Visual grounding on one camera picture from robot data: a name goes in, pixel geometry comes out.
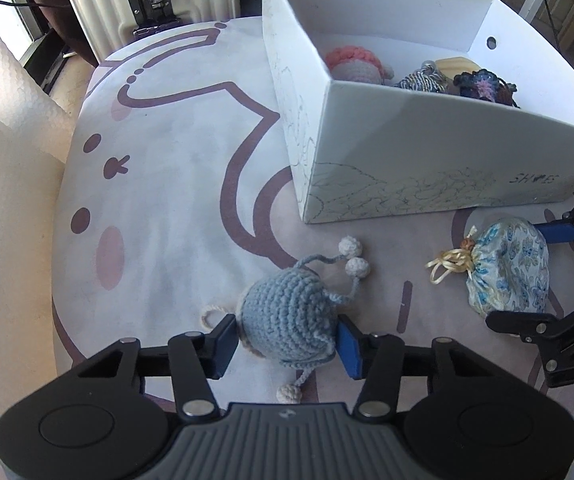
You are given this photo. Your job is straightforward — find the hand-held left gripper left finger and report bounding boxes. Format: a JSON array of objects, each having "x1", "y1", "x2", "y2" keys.
[{"x1": 77, "y1": 313, "x2": 241, "y2": 420}]

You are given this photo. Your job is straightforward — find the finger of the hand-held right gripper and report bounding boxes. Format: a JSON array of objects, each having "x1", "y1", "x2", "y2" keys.
[
  {"x1": 536, "y1": 193, "x2": 574, "y2": 254},
  {"x1": 486, "y1": 290, "x2": 574, "y2": 346}
]

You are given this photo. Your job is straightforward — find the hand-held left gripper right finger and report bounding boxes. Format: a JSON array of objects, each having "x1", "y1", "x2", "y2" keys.
[{"x1": 336, "y1": 316, "x2": 501, "y2": 420}]

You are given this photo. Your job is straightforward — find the blue floral fabric pouch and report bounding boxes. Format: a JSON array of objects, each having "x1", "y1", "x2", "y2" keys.
[{"x1": 427, "y1": 217, "x2": 550, "y2": 318}]

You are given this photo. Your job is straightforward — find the blue crochet doll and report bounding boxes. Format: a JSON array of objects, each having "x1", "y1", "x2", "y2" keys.
[{"x1": 202, "y1": 236, "x2": 372, "y2": 405}]

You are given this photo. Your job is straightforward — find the white cardboard box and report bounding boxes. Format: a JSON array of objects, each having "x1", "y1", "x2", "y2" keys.
[{"x1": 261, "y1": 0, "x2": 574, "y2": 225}]

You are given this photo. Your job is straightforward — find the dark multicolour crochet toy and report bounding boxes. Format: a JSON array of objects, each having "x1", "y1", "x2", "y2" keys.
[{"x1": 453, "y1": 69, "x2": 522, "y2": 108}]

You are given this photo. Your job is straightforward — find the pink crochet doll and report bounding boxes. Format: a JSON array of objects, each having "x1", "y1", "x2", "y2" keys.
[{"x1": 324, "y1": 46, "x2": 395, "y2": 86}]

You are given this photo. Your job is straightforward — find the white mat with purple print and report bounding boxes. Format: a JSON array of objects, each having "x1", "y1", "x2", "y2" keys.
[{"x1": 50, "y1": 16, "x2": 574, "y2": 480}]

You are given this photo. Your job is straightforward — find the cream wooden item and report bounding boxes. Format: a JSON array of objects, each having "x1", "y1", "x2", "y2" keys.
[{"x1": 434, "y1": 56, "x2": 480, "y2": 79}]

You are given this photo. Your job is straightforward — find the blue white braided toy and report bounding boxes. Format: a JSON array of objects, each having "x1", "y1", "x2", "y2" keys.
[{"x1": 392, "y1": 59, "x2": 452, "y2": 93}]

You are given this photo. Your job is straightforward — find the beige bubble wrap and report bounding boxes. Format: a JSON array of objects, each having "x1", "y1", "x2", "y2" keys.
[{"x1": 0, "y1": 0, "x2": 83, "y2": 480}]

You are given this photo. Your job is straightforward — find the white ribbed suitcase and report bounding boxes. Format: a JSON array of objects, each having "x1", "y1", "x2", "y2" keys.
[{"x1": 54, "y1": 0, "x2": 240, "y2": 66}]

